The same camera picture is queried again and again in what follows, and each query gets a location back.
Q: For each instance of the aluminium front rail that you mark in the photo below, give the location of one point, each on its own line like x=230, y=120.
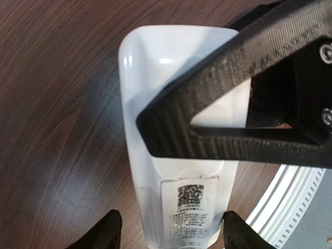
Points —
x=285, y=202

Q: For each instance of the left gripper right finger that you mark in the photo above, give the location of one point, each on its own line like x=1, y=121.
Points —
x=239, y=235

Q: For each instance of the white remote control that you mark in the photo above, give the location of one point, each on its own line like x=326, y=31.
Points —
x=181, y=185

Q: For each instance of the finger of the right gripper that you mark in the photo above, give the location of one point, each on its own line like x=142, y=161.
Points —
x=283, y=53

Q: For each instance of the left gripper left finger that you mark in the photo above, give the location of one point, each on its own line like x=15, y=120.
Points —
x=105, y=234

